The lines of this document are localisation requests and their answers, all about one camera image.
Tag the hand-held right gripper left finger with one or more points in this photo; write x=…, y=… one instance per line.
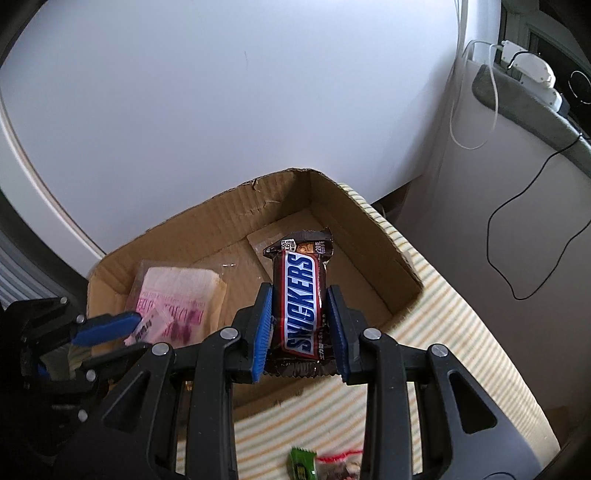
x=262, y=332

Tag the white power adapter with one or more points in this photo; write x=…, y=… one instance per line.
x=531, y=69

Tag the green snack packet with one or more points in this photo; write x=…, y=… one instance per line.
x=302, y=466

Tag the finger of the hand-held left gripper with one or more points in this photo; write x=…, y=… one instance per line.
x=117, y=356
x=111, y=325

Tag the dark packet with red tie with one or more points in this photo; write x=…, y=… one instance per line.
x=341, y=468

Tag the cardboard box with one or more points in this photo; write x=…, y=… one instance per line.
x=207, y=221

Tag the striped bed sheet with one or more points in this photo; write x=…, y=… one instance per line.
x=461, y=323

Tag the brown chocolate bar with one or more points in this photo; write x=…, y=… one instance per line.
x=300, y=304

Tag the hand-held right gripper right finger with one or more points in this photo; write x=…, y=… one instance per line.
x=336, y=332

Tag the pink wafer packet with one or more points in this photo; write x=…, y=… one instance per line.
x=180, y=295

